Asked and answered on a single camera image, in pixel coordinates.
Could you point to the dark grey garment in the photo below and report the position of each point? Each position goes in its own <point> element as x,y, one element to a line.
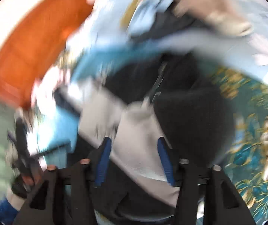
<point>166,23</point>

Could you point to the orange wooden headboard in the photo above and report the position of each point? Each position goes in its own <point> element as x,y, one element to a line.
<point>34,45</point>

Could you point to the beige fleece garment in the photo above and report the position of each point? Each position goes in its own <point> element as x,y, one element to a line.
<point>219,14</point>

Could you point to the teal floral bed blanket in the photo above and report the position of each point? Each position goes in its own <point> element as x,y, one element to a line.
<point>246,160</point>

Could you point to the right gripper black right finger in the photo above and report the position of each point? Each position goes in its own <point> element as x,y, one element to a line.
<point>222,202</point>

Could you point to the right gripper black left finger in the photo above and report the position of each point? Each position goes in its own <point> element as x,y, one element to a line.
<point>63,195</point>

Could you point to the light blue floral duvet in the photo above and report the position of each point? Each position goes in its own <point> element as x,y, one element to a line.
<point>101,31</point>

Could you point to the mustard knit sweater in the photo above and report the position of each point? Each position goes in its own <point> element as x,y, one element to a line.
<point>128,14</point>

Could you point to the black and white fleece jacket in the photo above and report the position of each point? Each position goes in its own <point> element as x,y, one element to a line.
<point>154,112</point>

